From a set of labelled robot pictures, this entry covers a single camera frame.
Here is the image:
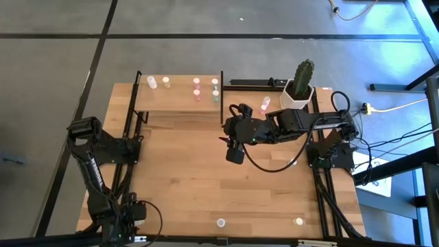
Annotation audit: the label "black aluminium frame rail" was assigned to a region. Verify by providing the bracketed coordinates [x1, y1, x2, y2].
[301, 87, 364, 239]
[82, 70, 145, 237]

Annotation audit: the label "black metal bar frame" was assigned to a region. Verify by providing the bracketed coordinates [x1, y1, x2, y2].
[222, 78, 289, 92]

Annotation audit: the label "wooden shelf black metal frame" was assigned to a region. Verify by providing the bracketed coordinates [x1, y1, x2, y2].
[126, 70, 226, 126]

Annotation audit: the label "black floor cables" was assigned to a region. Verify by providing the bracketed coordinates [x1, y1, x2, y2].
[353, 121, 439, 186]

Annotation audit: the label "white paper sheet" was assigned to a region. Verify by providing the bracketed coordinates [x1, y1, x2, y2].
[353, 150, 394, 198]

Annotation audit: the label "black aluminium frame beam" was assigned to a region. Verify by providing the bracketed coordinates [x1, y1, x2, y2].
[0, 232, 439, 247]

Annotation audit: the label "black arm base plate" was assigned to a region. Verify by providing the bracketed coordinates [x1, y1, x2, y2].
[306, 142, 356, 172]
[91, 137, 142, 165]

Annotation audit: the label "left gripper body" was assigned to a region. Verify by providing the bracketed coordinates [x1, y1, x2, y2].
[108, 212, 137, 246]

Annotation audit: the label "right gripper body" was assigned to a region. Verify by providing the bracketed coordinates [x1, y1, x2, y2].
[222, 115, 274, 145]

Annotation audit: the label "green cactus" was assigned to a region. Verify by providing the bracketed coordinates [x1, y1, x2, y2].
[291, 58, 316, 101]

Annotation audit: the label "black metal table frame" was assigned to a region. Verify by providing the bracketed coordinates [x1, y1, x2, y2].
[370, 63, 439, 93]

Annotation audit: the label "black metal table leg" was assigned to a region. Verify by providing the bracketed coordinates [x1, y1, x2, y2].
[353, 145, 439, 188]

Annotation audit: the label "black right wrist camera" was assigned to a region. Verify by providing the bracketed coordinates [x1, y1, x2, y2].
[225, 143, 246, 165]

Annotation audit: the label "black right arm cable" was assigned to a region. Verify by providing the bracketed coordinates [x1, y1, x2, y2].
[239, 118, 323, 174]

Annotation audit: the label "white power cable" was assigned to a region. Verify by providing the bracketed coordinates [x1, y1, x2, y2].
[372, 97, 429, 114]

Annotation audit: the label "white hexagonal plant pot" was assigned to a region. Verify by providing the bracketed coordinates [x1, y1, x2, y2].
[279, 78, 316, 111]

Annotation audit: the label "beige floor cable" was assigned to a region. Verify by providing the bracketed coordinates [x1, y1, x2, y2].
[328, 0, 380, 21]

